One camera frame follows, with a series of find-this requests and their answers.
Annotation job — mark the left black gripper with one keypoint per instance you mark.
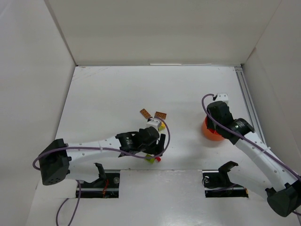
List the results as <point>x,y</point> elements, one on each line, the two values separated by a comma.
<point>157,143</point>

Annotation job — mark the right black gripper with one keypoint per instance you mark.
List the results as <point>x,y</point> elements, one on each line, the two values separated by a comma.
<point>212,123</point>

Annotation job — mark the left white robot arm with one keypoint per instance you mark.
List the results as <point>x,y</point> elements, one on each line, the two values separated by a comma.
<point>60,161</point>

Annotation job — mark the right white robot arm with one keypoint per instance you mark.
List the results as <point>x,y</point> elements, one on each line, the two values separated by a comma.
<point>278,184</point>

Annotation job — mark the lime green lego near front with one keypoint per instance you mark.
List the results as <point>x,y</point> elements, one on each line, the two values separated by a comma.
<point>150,160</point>

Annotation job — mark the orange round divided container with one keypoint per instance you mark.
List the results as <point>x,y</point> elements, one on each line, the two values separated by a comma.
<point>210,134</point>

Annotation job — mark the brown studded lego plate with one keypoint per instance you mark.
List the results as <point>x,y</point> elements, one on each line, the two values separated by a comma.
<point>145,114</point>

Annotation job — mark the brown upside-down lego plate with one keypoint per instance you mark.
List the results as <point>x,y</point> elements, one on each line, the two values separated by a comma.
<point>160,115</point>

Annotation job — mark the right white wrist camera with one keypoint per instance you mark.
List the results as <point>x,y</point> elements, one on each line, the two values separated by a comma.
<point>221,97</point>

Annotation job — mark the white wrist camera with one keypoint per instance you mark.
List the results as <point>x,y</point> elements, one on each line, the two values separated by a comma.
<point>153,122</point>
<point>221,97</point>

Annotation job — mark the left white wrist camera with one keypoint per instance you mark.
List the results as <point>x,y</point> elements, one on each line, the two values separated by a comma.
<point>153,122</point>

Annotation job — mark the aluminium rail on right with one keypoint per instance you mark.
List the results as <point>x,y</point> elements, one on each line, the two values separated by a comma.
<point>254,120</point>

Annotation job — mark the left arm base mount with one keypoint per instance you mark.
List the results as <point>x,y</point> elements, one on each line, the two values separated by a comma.
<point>105,186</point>

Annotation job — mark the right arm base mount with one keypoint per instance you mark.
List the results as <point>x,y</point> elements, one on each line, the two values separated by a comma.
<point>217,183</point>

